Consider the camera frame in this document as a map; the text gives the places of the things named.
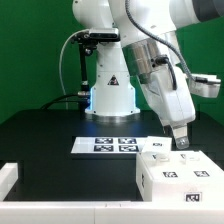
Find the white door panel with peg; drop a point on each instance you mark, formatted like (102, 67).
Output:
(152, 168)

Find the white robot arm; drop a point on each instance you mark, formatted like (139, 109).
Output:
(146, 32)

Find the white front fence rail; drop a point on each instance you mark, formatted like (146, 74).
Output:
(110, 213)

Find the white marker base sheet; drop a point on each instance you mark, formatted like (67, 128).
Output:
(116, 145)

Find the white left fence block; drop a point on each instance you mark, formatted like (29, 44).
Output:
(8, 177)

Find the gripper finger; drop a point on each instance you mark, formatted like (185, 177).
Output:
(180, 134)

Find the white cabinet top block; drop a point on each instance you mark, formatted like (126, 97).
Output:
(158, 145)

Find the black camera on stand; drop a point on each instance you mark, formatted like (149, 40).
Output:
(96, 35)

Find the white cabinet body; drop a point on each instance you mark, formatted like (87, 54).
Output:
(188, 191)

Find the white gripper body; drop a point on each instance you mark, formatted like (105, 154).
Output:
(173, 107)

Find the black camera stand pole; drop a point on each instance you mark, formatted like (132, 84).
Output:
(84, 80)

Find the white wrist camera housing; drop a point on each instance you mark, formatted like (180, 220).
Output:
(203, 85)

